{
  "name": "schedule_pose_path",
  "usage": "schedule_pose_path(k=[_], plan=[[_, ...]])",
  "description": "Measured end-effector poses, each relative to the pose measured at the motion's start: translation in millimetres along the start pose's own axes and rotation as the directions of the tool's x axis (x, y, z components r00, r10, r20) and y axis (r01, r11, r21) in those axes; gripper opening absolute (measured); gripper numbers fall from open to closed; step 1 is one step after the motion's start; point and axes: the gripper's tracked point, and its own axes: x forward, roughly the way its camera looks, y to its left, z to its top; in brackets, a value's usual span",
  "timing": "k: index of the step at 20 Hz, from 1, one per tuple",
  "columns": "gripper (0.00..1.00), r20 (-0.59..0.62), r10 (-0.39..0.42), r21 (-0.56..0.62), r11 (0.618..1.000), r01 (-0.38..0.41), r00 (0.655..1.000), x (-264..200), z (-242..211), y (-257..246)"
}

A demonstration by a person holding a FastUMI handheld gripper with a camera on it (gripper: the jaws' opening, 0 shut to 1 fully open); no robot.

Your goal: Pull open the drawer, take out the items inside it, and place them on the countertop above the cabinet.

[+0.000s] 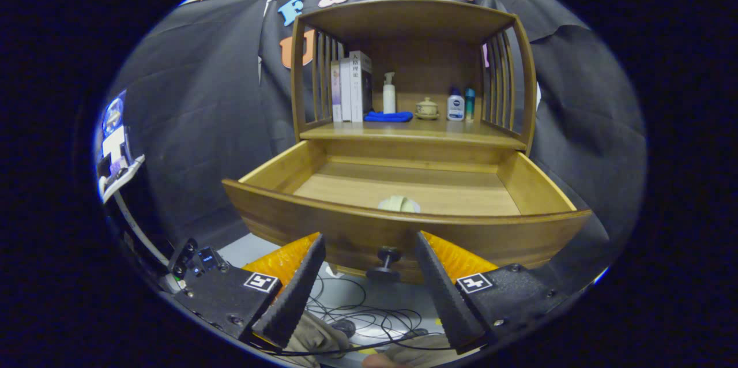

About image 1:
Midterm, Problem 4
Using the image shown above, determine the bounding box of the white device on stand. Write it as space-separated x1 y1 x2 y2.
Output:
95 90 174 294

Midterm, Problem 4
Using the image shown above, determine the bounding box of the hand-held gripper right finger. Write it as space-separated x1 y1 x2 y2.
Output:
414 231 568 355

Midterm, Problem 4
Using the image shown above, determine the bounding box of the brown wooden cabinet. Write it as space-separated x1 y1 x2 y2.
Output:
290 0 538 158

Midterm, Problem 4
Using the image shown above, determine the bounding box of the thin pale purple book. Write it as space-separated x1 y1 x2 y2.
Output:
331 61 343 123

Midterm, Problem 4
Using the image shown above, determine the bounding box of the tangle of black cables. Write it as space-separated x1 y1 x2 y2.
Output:
300 273 447 357

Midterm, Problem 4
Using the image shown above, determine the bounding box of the beige lidded tea cup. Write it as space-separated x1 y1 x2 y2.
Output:
415 97 440 121

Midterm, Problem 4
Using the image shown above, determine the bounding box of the pale green scrub brush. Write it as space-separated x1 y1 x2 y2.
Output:
378 196 421 214

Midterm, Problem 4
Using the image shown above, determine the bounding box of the blue folded cloth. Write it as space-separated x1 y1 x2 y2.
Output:
364 111 414 123

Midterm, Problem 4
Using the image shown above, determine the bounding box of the thick white book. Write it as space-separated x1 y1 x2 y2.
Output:
349 51 373 123

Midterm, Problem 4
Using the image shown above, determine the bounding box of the white pump bottle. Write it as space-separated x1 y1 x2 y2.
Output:
383 72 397 114

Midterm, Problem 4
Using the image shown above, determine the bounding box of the white lotion bottle blue cap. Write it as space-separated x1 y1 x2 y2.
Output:
447 87 465 121

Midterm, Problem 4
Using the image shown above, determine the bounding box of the thin white book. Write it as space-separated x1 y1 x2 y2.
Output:
340 58 352 122

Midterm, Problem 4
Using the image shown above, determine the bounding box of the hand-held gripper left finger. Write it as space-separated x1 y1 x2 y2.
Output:
171 233 327 349

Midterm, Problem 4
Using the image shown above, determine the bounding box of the wooden countertop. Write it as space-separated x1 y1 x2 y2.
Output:
299 108 528 151

